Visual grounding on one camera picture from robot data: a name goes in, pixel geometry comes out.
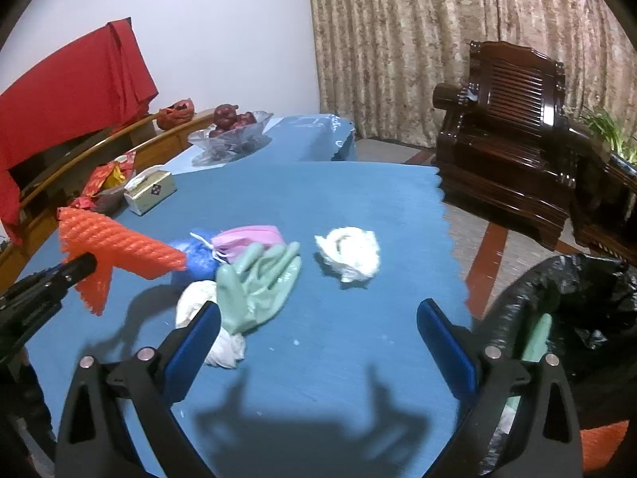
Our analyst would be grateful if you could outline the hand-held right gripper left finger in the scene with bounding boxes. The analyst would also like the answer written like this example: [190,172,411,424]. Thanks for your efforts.
[54,301,222,478]

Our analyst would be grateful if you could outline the red cloth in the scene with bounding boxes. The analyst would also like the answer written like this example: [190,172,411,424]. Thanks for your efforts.
[0,18,159,245]

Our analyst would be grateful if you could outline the dark wooden side table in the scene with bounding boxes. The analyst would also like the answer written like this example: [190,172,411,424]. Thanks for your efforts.
[567,124,637,262]

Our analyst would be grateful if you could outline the blue plastic shoe cover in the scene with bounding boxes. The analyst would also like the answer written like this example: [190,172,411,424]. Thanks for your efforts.
[169,229,220,284]

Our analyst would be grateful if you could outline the beige patterned curtain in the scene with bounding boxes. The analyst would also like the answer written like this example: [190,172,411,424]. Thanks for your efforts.
[299,0,637,160]

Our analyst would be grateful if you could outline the dark wooden armchair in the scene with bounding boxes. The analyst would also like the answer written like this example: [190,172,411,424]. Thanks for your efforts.
[432,40,593,250]

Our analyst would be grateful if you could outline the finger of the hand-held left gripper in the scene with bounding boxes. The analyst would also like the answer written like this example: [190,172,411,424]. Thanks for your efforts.
[47,253,99,292]

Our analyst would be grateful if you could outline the glass snack dish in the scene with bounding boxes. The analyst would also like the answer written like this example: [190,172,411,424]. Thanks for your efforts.
[97,186,131,217]

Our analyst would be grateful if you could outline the red plastic bag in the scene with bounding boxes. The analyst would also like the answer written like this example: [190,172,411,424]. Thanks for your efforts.
[156,100,196,131]

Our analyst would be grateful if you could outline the green rubber glove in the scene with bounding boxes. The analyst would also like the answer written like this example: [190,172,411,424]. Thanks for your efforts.
[520,313,553,364]
[215,241,303,335]

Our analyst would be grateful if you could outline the pink face mask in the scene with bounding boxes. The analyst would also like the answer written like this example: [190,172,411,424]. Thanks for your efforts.
[209,225,287,262]

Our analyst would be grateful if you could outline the green potted plant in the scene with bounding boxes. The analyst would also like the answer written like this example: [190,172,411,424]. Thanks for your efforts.
[580,107,637,160]

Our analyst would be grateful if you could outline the glass fruit bowl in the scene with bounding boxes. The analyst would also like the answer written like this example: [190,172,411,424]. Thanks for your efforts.
[188,111,274,167]

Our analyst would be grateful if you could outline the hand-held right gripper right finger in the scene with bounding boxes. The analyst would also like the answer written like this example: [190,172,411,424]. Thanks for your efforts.
[415,299,583,478]

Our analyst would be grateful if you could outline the beige tissue box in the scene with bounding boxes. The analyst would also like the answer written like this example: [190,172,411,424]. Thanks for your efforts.
[123,165,178,216]

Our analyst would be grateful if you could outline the blue tablecloth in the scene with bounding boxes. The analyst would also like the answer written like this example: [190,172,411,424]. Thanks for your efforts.
[164,114,355,175]
[22,162,473,478]

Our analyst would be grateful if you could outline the orange foam fruit net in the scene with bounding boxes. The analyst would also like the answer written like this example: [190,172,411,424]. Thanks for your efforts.
[57,208,187,317]
[580,421,632,474]

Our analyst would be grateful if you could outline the pile of red snack packets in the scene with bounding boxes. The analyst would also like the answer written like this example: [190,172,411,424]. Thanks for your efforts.
[70,152,137,210]

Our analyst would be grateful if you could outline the bin with black bag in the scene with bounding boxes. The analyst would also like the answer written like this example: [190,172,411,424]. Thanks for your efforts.
[475,254,637,478]

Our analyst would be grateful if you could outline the white tissue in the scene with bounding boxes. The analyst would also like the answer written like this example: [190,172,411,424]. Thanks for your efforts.
[175,280,247,370]
[315,226,381,284]

